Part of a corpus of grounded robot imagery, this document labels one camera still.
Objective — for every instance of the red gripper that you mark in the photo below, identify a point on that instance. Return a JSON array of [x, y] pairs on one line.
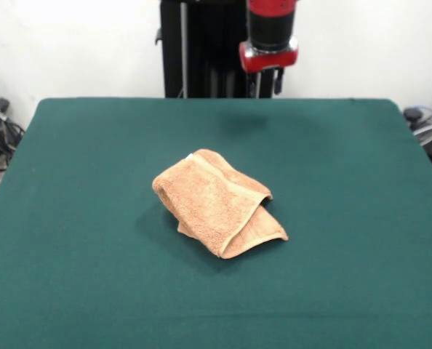
[[268, 60]]

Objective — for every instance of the tan terry towel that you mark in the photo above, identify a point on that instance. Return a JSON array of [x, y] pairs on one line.
[[208, 203]]

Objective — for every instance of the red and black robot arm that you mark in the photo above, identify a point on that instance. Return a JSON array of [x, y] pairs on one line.
[[272, 22]]

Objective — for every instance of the dark green table cloth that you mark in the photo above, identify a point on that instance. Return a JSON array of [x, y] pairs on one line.
[[92, 254]]

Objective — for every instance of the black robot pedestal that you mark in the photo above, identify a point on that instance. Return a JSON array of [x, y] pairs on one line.
[[201, 54]]

